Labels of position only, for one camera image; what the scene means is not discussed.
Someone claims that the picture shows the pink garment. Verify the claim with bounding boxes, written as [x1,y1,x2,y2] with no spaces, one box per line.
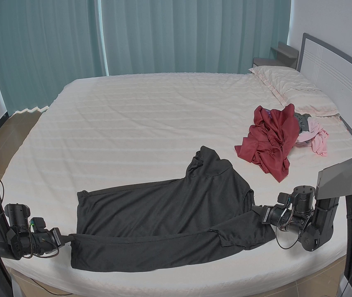
[297,118,329,157]

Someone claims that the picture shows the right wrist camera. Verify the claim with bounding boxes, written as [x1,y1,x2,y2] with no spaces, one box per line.
[277,192,291,207]

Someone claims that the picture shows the blue-green curtain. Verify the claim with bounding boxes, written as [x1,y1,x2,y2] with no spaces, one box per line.
[100,0,292,75]
[0,0,108,115]

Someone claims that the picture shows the grey garment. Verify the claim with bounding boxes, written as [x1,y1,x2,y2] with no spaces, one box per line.
[293,113,313,133]

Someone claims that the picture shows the bed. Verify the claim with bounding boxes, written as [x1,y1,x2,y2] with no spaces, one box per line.
[0,33,352,290]

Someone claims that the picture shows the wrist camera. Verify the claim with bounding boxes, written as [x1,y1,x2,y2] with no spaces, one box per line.
[30,217,47,233]
[277,192,291,207]

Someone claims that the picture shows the grey bedside table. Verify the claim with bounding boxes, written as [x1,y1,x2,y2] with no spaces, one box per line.
[253,41,299,70]

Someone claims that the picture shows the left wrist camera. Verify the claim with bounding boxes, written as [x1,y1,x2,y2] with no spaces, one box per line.
[30,217,47,233]

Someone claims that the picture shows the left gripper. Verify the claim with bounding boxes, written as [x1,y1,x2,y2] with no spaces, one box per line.
[41,227,76,249]

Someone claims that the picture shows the cream pillow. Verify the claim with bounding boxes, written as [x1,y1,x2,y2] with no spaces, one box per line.
[248,66,340,117]

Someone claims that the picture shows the black T-shirt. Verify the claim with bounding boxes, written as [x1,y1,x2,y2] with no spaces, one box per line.
[70,146,276,272]

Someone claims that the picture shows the dark red garment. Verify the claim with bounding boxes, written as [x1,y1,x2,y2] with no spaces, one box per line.
[234,103,301,183]

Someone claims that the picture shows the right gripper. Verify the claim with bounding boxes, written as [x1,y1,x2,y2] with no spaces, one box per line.
[252,205,289,227]

